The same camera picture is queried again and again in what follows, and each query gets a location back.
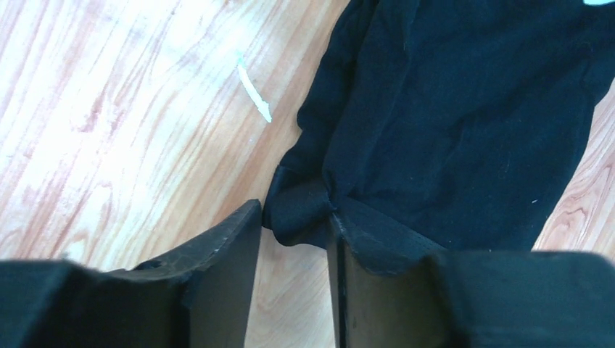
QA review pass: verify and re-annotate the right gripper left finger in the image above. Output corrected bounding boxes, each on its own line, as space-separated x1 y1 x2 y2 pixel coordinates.
1 199 261 347

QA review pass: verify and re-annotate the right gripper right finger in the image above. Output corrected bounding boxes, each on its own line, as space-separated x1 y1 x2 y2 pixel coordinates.
327 216 614 347

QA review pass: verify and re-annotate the black Junhao underwear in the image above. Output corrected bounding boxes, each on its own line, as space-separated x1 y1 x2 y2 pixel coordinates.
263 1 614 250

